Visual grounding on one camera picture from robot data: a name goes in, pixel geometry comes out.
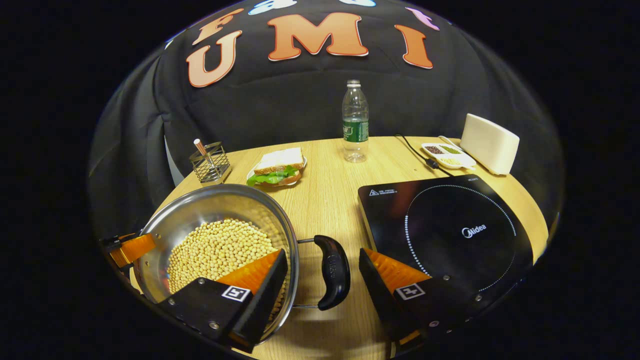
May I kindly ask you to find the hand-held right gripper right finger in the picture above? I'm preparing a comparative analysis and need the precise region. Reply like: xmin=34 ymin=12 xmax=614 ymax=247
xmin=358 ymin=247 xmax=488 ymax=351

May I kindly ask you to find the white toaster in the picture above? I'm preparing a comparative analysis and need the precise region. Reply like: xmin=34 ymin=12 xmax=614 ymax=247
xmin=460 ymin=113 xmax=521 ymax=176

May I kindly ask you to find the black power cable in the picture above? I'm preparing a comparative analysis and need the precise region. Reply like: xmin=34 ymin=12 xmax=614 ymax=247
xmin=395 ymin=134 xmax=453 ymax=178

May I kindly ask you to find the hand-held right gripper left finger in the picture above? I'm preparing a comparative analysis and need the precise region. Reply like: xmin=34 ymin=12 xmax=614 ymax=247
xmin=157 ymin=248 xmax=289 ymax=353

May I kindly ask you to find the wire mesh utensil holder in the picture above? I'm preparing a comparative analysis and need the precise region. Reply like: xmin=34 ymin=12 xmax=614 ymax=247
xmin=189 ymin=141 xmax=232 ymax=184

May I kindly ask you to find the steel pot with black handles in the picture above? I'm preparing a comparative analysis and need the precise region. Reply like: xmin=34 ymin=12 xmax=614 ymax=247
xmin=132 ymin=183 xmax=352 ymax=346

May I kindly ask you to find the white divided dish of beans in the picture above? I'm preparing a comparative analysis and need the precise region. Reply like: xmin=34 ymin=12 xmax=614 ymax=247
xmin=421 ymin=143 xmax=477 ymax=171

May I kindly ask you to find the black backdrop cloth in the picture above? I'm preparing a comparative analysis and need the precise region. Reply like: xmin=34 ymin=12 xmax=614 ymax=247
xmin=89 ymin=0 xmax=566 ymax=241

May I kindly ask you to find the pile of yellow soybeans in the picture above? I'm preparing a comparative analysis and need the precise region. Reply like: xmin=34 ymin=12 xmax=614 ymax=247
xmin=166 ymin=218 xmax=288 ymax=321

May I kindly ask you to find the copper-tipped utensil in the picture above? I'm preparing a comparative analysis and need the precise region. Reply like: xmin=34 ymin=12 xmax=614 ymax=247
xmin=193 ymin=138 xmax=216 ymax=173

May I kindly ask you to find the sandwich with lettuce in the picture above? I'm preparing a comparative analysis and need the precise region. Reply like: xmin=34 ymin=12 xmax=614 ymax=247
xmin=246 ymin=147 xmax=306 ymax=187

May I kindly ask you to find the black induction cooktop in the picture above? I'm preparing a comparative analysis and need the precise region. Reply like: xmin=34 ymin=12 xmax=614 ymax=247
xmin=357 ymin=174 xmax=535 ymax=321

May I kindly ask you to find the clear plastic water bottle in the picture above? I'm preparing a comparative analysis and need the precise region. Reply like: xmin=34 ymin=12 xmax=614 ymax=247
xmin=342 ymin=79 xmax=370 ymax=164

